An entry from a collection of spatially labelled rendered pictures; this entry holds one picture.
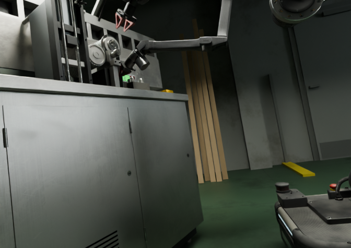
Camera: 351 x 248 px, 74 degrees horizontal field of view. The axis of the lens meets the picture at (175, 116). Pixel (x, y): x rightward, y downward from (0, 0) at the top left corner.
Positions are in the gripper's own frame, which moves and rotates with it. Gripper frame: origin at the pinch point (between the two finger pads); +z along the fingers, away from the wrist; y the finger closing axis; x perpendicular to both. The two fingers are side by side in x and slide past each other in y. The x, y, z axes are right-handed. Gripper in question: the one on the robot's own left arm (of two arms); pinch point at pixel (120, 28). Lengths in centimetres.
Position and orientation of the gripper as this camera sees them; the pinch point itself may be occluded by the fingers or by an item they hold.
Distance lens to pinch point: 147.3
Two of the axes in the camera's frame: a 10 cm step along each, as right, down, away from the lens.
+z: -5.1, 7.8, 3.7
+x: -6.6, -6.3, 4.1
